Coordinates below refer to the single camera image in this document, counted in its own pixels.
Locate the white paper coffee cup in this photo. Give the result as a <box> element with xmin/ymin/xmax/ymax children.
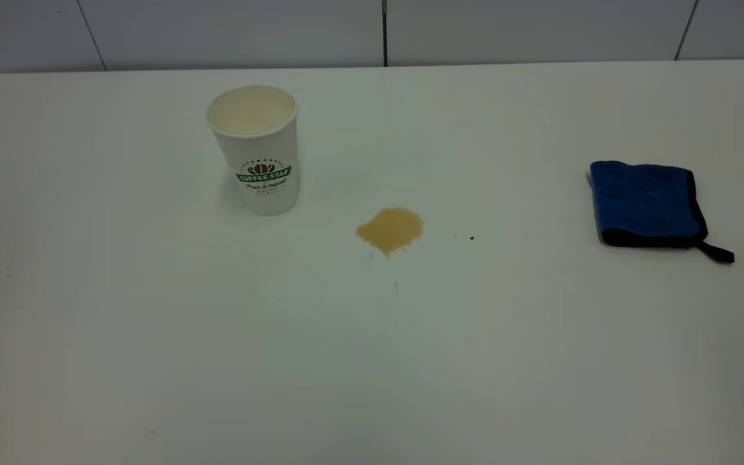
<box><xmin>206</xmin><ymin>84</ymin><xmax>299</xmax><ymax>216</ymax></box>

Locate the blue microfiber cloth black trim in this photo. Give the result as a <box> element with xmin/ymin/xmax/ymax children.
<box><xmin>590</xmin><ymin>160</ymin><xmax>736</xmax><ymax>264</ymax></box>

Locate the tan coffee spill puddle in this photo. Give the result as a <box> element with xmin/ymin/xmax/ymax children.
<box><xmin>355</xmin><ymin>206</ymin><xmax>424</xmax><ymax>258</ymax></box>

